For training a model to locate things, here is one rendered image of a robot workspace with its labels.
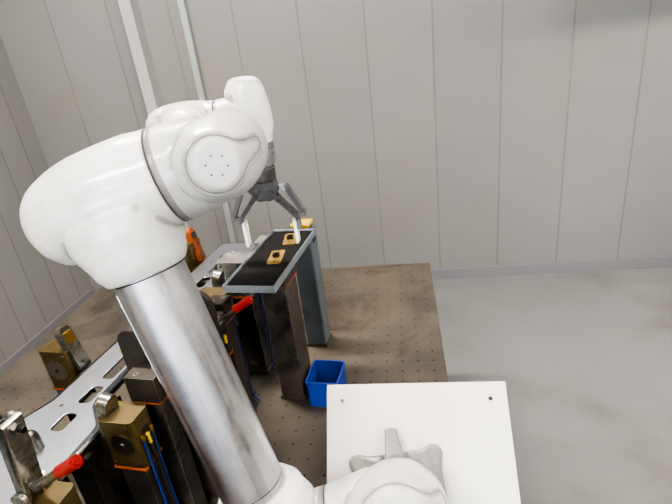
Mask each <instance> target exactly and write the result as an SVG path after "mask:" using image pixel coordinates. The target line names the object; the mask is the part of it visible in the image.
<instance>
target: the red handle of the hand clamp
mask: <svg viewBox="0 0 672 504"><path fill-rule="evenodd" d="M83 462H84V461H83V457H82V456H81V455H79V454H74V455H72V456H71V457H69V458H68V459H66V460H64V461H63V462H61V463H60V464H58V465H56V466H55V467H54V469H53V470H52V471H50V472H49V473H47V474H45V475H44V476H42V477H41V478H39V479H37V480H35V481H34V482H32V483H30V484H29V485H28V486H29V489H30V492H31V494H32V495H33V494H35V493H36V492H38V491H39V490H40V489H42V488H44V487H45V486H47V485H49V484H50V483H52V482H54V481H55V480H57V479H62V478H64V477H65V476H67V475H69V474H70V473H72V472H74V471H75V470H77V469H79V468H80V467H81V466H82V465H83Z"/></svg>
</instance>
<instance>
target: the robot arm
mask: <svg viewBox="0 0 672 504"><path fill-rule="evenodd" d="M224 95H225V98H221V99H217V100H209V101H203V100H199V101H183V102H177V103H172V104H169V105H165V106H162V107H160V108H158V109H156V110H154V111H153V112H152V113H150V114H149V116H148V118H147V120H146V125H145V127H146V128H143V129H140V130H137V131H134V132H129V133H125V134H120V135H117V136H115V137H112V138H110V139H107V140H105V141H102V142H100V143H97V144H95V145H93V146H90V147H88V148H86V149H83V150H81V151H79V152H77V153H75V154H73V155H71V156H69V157H67V158H65V159H63V160H61V161H60V162H58V163H56V164H55V165H53V166H52V167H51V168H49V169H48V170H47V171H46V172H44V173H43V174H42V175H41V176H40V177H39V178H38V179H37V180H36V181H35V182H34V183H33V184H32V185H31V186H30V187H29V189H28V190H27V191H26V193H25V195H24V197H23V200H22V202H21V205H20V221H21V225H22V228H23V231H24V233H25V235H26V237H27V239H28V240H29V242H30V243H31V244H32V245H33V246H34V247H35V248H36V249H37V250H38V251H39V252H40V253H41V254H42V255H43V256H45V257H46V258H48V259H50V260H52V261H55V262H57V263H60V264H64V265H68V266H74V265H78V266H79V267H80V268H82V269H83V270H84V271H85V272H86V273H88V274H89V275H90V276H91V277H92V278H93V279H94V280H95V281H96V282H97V283H98V284H100V285H101V286H103V287H105V288H106V289H114V291H115V293H116V294H115V295H116V297H117V299H118V301H119V303H120V305H121V307H122V309H123V311H124V313H125V315H126V317H127V319H128V321H129V323H130V325H131V326H132V328H133V330H134V332H135V334H136V336H137V338H138V340H139V342H140V344H141V346H142V348H143V350H144V352H145V354H146V356H147V358H148V360H149V362H150V364H151V366H152V368H153V370H154V372H155V374H156V376H157V378H158V380H159V382H160V384H162V386H163V388H164V390H165V392H166V394H167V396H168V398H169V400H170V402H171V404H172V406H173V408H174V410H175V411H176V413H177V415H178V417H179V419H180V421H181V423H182V425H183V427H184V429H185V431H186V433H187V435H188V437H189V439H190V441H191V443H192V445H193V447H194V449H195V451H196V453H197V455H198V457H199V459H200V461H201V463H202V465H203V467H204V469H205V471H206V473H207V475H208V477H209V479H210V481H211V482H212V484H213V486H214V488H215V490H216V492H217V494H218V496H219V501H218V504H449V502H448V497H447V492H446V487H445V482H444V477H443V472H442V450H441V448H440V447H439V446H438V445H436V444H429V445H427V446H425V447H423V448H421V449H418V450H411V451H404V452H403V450H402V447H401V443H400V440H399V437H398V433H397V430H396V429H394V428H387V429H386V430H385V429H384V432H385V454H383V455H376V456H364V455H360V454H357V455H354V456H352V457H351V458H350V461H349V467H350V469H351V472H352V473H351V474H349V475H346V476H344V477H342V478H339V479H337V480H335V481H332V482H330V483H328V484H325V485H322V486H319V487H316V488H313V486H312V485H311V483H310V482H309V481H308V480H306V479H305V478H304V477H303V476H302V475H301V473H300V472H299V471H298V470H297V469H296V468H295V467H293V466H290V465H287V464H284V463H280V462H278V460H277V458H276V456H275V454H274V451H273V449H272V447H271V445H270V443H269V441H268V439H267V436H266V434H265V432H264V430H263V428H262V426H261V423H260V421H259V419H258V417H257V415H256V413H255V410H254V408H253V406H252V404H251V402H250V400H249V398H248V395H247V393H246V391H245V389H244V387H243V385H242V382H241V380H240V378H239V376H238V374H237V372H236V369H235V367H234V365H233V363H232V361H231V359H230V357H229V354H228V352H227V350H226V348H225V346H224V344H223V341H222V339H221V337H220V335H219V333H218V331H217V328H216V326H215V324H214V322H213V320H212V318H211V316H210V313H209V311H208V309H207V307H206V305H205V303H204V300H203V298H202V296H201V294H200V292H199V290H198V288H197V285H196V283H195V281H194V279H193V277H192V275H191V272H190V270H189V268H188V266H187V264H186V262H185V259H184V257H185V256H186V253H187V239H186V230H185V222H187V221H189V220H192V219H194V218H196V217H198V216H201V215H203V214H205V213H207V212H209V211H211V210H213V209H215V208H216V207H218V206H220V205H222V204H224V203H226V202H227V201H230V200H233V199H236V201H235V204H234V208H233V211H232V215H231V218H230V221H231V222H236V223H238V225H239V230H240V233H241V235H243V234H244V237H245V242H246V247H247V248H249V247H250V245H251V243H252V242H251V237H250V232H249V227H248V222H247V220H244V219H245V217H246V215H247V214H248V212H249V211H250V209H251V207H252V206H253V204H254V203H255V201H256V200H257V201H259V202H264V201H271V200H274V201H276V202H277V203H279V204H280V205H281V206H282V207H283V208H285V209H286V210H287V211H288V212H289V213H290V214H291V215H292V216H294V217H293V226H294V232H295V238H296V243H297V244H299V242H300V232H299V230H301V228H302V221H301V217H302V216H305V215H306V213H307V209H306V208H305V206H304V205H303V204H302V202H301V201H300V199H299V198H298V196H297V195H296V194H295V192H294V191H293V189H292V187H291V184H290V181H289V180H287V181H286V182H283V183H278V181H277V176H276V171H275V165H274V163H275V162H276V155H275V148H274V142H273V129H274V125H273V116H272V111H271V107H270V103H269V100H268V97H267V94H266V91H265V89H264V86H263V84H262V83H261V81H260V80H259V79H258V78H256V77H254V76H240V77H235V78H231V79H229V80H228V82H227V84H226V87H225V90H224ZM279 188H282V189H283V191H286V193H287V195H288V196H289V198H290V199H291V200H292V202H293V203H294V205H295V206H296V208H297V209H298V210H299V211H298V210H297V209H296V208H295V207H294V206H293V205H291V204H290V203H289V202H288V201H287V200H286V199H285V198H284V197H282V195H281V194H280V193H279V192H278V190H279ZM247 191H248V193H249V194H250V195H251V196H252V198H251V199H250V201H249V203H248V204H247V206H246V208H245V209H244V211H243V213H242V214H241V216H240V217H238V212H239V209H240V205H241V202H242V198H243V195H244V194H245V193H246V192H247Z"/></svg>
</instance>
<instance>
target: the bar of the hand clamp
mask: <svg viewBox="0 0 672 504"><path fill-rule="evenodd" d="M7 415H8V419H4V418H3V419H2V417H1V415H0V452H1V454H2V457H3V459H4V462H5V465H6V467H7V470H8V473H9V475H10V478H11V481H12V483H13V486H14V489H15V491H16V493H21V494H24V495H26V496H27V497H28V498H29V500H30V502H32V501H33V497H32V494H31V492H30V489H29V486H28V485H29V484H30V483H32V482H34V481H35V480H37V479H39V478H41V477H42V476H43V474H42V471H41V468H40V465H39V462H38V459H37V456H36V453H35V450H34V447H33V444H32V441H31V438H30V435H29V432H28V429H27V426H26V423H25V420H24V417H23V414H22V413H20V412H15V411H10V412H8V413H7Z"/></svg>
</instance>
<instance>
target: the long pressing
mask: <svg viewBox="0 0 672 504"><path fill-rule="evenodd" d="M254 250H255V247H254V243H251V245H250V247H249V248H247V247H246V243H226V244H222V245H220V246H218V247H217V248H216V249H215V250H214V251H213V252H212V253H211V254H210V255H208V256H207V257H206V258H205V259H204V260H203V261H202V262H201V263H200V264H199V265H198V266H197V267H195V268H194V269H193V270H192V271H191V275H192V277H193V279H194V281H195V283H196V285H197V284H198V283H199V282H200V281H201V280H202V279H204V278H211V276H212V275H213V273H209V272H210V271H211V270H213V269H214V268H215V267H216V266H217V264H216V262H217V261H218V260H219V257H220V256H221V255H224V254H225V253H227V252H253V251H254ZM119 350H120V347H119V344H118V341H117V340H116V341H115V342H114V343H113V344H112V345H111V346H110V347H109V348H108V349H107V350H106V351H104V352H103V353H102V354H101V355H100V356H99V357H98V358H97V359H96V360H95V361H94V362H93V363H92V364H90V365H89V366H88V367H87V368H86V369H85V370H84V371H83V372H82V373H81V374H80V375H79V376H77V377H76V378H75V379H74V380H73V381H72V382H71V383H70V384H69V385H68V386H67V387H66V388H64V389H63V390H62V391H61V392H60V393H59V394H58V395H57V396H56V397H55V398H53V399H52V400H51V401H49V402H48V403H46V404H45V405H43V406H41V407H40V408H38V409H36V410H35V411H33V412H31V413H30V414H28V415H26V416H25V417H24V420H25V423H26V426H27V429H28V430H29V429H33V430H35V431H37V432H38V433H39V435H40V436H41V438H42V440H43V443H44V445H45V448H44V449H43V451H41V452H40V453H38V454H37V455H36V456H37V459H38V462H39V465H40V468H41V470H44V471H46V472H48V473H49V472H50V471H52V470H53V469H54V467H55V466H56V465H58V464H60V463H61V462H63V461H64V460H66V459H68V458H69V457H71V456H72V455H74V454H79V455H81V456H82V457H84V455H85V454H86V453H87V452H88V451H89V450H90V448H91V447H92V446H93V445H94V444H95V443H96V442H97V440H98V439H99V438H100V437H101V434H100V429H99V424H98V422H97V412H96V407H95V403H96V402H97V399H98V398H99V396H100V395H101V394H102V393H104V392H106V393H110V394H114V393H115V392H116V391H117V390H118V389H119V388H120V387H121V386H122V385H123V384H124V383H125V382H124V380H123V377H124V376H125V375H126V374H127V373H128V369H127V366H125V367H124V368H123V369H122V370H121V371H120V372H119V373H118V374H117V375H116V376H115V377H114V378H112V379H104V377H105V376H106V375H107V374H108V373H109V372H110V371H111V370H112V369H113V368H114V367H115V366H116V365H117V364H118V363H119V362H120V361H121V360H122V359H123V355H122V353H119ZM94 388H103V389H102V390H101V391H100V392H99V393H98V394H97V395H96V396H95V397H94V398H93V400H92V401H90V402H89V403H80V401H81V400H82V399H83V398H84V397H85V396H86V395H87V394H88V393H89V392H90V391H91V390H92V389H94ZM62 404H64V405H63V406H62V407H59V406H60V405H62ZM67 415H76V417H75V418H74V419H73V420H72V421H71V422H70V423H69V424H68V425H67V426H66V427H65V428H64V429H63V430H61V431H52V429H53V428H54V427H55V426H56V425H57V424H58V423H59V422H60V421H61V420H62V419H63V418H64V417H65V416H67ZM15 493H16V491H15V489H14V486H13V483H12V481H11V478H10V475H9V473H8V470H7V467H6V465H5V462H4V459H3V457H2V454H1V452H0V504H12V503H11V501H10V498H11V497H12V496H13V495H14V494H15Z"/></svg>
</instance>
